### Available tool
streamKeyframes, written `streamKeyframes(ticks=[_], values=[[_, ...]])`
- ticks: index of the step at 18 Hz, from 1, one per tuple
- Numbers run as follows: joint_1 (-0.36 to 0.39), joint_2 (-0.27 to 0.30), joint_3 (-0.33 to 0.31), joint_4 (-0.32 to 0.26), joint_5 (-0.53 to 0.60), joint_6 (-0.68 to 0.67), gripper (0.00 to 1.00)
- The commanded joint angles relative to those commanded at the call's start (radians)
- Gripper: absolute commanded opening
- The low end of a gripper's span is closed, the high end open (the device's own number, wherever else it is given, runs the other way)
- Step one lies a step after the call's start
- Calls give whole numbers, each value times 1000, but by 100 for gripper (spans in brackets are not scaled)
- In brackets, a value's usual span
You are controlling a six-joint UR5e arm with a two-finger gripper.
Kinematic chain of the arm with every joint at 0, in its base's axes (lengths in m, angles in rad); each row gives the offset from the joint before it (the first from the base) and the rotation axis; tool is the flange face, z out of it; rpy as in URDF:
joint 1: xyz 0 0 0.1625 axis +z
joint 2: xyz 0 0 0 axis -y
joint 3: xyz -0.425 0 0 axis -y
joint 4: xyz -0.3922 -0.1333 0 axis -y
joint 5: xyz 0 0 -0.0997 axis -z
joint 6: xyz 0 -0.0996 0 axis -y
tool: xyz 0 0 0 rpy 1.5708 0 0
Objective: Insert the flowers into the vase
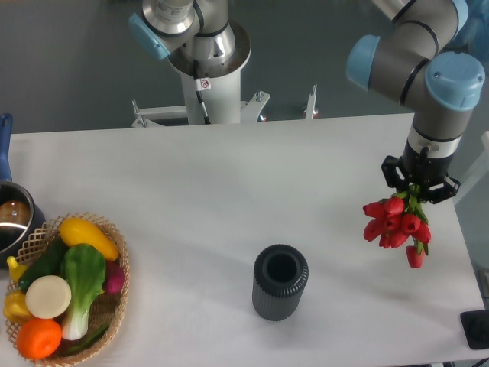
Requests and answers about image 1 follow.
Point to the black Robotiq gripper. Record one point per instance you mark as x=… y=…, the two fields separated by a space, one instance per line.
x=421 y=169

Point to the red tulip bouquet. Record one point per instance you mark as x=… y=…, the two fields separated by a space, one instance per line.
x=398 y=221

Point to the dark grey ribbed vase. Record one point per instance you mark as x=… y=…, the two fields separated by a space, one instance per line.
x=280 y=275

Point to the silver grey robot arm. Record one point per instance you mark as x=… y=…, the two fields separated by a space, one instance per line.
x=442 y=88

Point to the black device at edge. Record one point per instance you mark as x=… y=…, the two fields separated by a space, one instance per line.
x=475 y=326

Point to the purple red radish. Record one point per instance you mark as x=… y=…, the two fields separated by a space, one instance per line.
x=114 y=278

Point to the woven wicker basket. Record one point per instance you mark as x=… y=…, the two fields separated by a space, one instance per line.
x=108 y=310

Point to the green bok choy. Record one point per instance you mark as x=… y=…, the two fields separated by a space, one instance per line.
x=83 y=267

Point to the yellow squash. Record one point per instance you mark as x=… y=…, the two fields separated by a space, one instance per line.
x=76 y=231

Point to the green chili pepper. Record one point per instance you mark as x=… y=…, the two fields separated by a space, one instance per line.
x=70 y=348

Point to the dark green cucumber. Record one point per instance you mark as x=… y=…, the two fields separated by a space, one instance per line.
x=48 y=263

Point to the white round radish slice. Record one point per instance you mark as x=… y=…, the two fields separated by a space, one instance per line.
x=48 y=297

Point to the small yellow gourd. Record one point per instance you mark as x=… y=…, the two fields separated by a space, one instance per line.
x=16 y=270

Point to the orange fruit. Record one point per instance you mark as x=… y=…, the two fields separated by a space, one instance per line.
x=39 y=338

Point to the yellow bell pepper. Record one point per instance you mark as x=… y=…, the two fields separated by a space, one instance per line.
x=15 y=307

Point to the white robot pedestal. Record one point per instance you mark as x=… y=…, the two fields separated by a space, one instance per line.
x=210 y=75

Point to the blue handled saucepan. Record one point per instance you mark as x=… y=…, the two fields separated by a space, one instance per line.
x=20 y=215

